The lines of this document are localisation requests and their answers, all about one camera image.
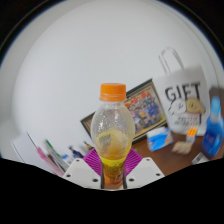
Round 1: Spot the white paper gift bag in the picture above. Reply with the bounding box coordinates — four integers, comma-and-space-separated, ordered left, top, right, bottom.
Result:
152, 47, 211, 137

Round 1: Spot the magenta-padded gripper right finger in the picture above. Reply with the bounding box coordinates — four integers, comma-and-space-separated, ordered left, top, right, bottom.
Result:
122, 148, 165, 190

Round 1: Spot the dark blue pump bottle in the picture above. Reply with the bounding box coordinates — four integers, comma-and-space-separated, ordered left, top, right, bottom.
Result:
68, 145, 85, 159

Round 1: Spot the white remote control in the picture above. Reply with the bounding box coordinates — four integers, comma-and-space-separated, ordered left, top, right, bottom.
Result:
191, 152, 210, 165

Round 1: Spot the white leaning panel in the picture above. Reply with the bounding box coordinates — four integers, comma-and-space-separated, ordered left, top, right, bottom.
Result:
9, 132, 51, 168

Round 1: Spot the pink and white tall box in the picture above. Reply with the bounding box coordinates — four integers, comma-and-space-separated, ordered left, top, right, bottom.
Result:
35, 146, 64, 177

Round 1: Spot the white lotion bottle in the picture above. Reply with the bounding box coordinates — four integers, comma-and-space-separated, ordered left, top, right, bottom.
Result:
61, 153, 74, 165

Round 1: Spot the beige snack packet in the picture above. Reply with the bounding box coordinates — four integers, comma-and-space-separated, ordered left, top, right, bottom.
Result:
171, 140, 194, 155

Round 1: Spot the framed group photo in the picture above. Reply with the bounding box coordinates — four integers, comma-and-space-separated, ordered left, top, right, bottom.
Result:
80, 78, 169, 145

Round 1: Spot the orange-capped clear drink bottle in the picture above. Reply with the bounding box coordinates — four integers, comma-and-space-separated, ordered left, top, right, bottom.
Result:
90, 83, 136, 185

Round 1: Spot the blue detergent bottle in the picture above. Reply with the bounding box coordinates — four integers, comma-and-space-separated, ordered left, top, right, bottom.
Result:
200, 95, 224, 159

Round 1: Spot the small orange and white box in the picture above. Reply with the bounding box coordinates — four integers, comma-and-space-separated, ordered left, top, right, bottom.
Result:
185, 126, 199, 144

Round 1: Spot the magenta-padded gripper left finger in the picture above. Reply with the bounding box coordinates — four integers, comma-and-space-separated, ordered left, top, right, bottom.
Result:
62, 148, 104, 190

